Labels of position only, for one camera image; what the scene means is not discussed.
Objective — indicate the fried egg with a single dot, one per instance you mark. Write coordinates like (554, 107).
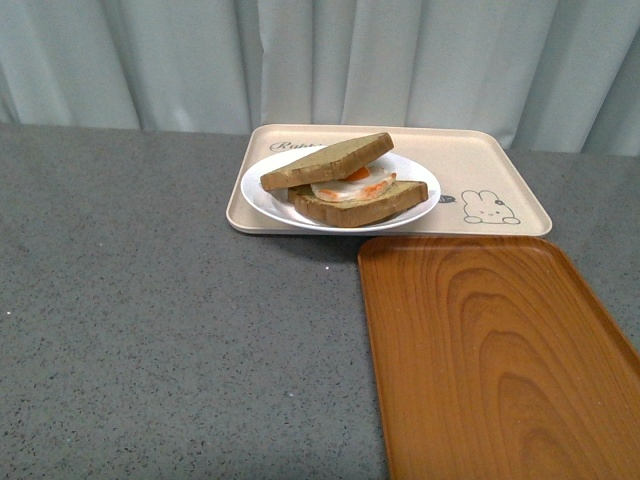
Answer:
(367, 183)

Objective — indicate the white round plate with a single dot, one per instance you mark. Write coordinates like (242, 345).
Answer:
(276, 205)

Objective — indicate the grey-white curtain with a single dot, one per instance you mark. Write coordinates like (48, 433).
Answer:
(538, 75)

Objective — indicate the bread slice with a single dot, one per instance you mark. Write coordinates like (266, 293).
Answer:
(402, 196)
(333, 162)

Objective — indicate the brown wooden tray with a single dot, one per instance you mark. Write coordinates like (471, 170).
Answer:
(495, 360)

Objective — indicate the beige rabbit tray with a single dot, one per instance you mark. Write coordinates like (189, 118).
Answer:
(482, 193)

